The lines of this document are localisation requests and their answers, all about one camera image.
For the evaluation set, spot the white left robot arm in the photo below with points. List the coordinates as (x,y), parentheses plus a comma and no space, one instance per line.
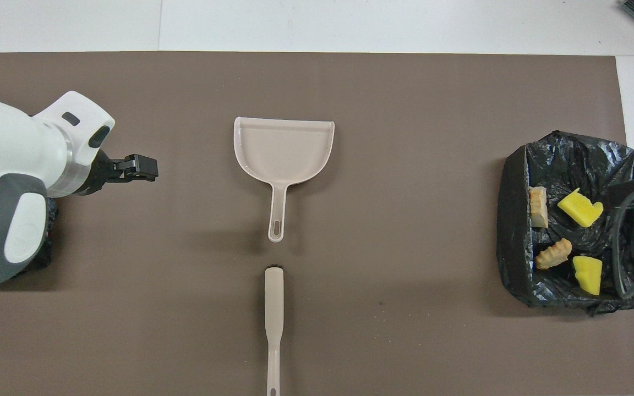
(9,165)

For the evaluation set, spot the open bin with black bag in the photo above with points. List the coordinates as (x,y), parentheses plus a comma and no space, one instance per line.
(515,247)

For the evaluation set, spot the brown table mat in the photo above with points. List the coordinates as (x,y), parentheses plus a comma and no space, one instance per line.
(350,330)

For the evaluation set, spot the black bag covered bin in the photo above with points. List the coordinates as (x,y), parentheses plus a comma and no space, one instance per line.
(48,231)

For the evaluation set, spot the beige hand brush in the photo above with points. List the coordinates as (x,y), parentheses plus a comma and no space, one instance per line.
(274,297)

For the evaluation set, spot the beige plastic dustpan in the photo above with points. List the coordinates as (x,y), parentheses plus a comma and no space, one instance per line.
(284,148)

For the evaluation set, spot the ridged golden pastry piece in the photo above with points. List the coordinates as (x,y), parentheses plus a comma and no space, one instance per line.
(553,253)

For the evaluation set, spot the yellow green sponge wedge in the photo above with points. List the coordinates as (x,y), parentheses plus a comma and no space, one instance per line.
(588,275)

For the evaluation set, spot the notched yellow sponge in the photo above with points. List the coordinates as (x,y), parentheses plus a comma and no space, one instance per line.
(581,209)

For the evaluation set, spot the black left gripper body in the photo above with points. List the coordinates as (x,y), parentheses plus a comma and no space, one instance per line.
(102,173)

